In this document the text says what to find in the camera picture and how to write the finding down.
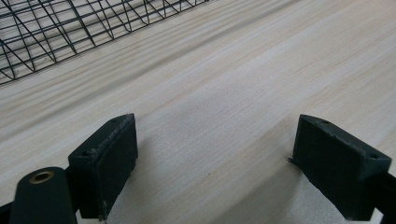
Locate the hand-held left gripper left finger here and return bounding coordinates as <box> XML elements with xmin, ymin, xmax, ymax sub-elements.
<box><xmin>67</xmin><ymin>113</ymin><xmax>139</xmax><ymax>221</ymax></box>

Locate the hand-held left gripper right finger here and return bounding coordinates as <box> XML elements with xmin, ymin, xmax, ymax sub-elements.
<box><xmin>288</xmin><ymin>114</ymin><xmax>392</xmax><ymax>222</ymax></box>

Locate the black wire mesh basket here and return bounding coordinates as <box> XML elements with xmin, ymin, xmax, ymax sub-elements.
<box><xmin>0</xmin><ymin>0</ymin><xmax>209</xmax><ymax>86</ymax></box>

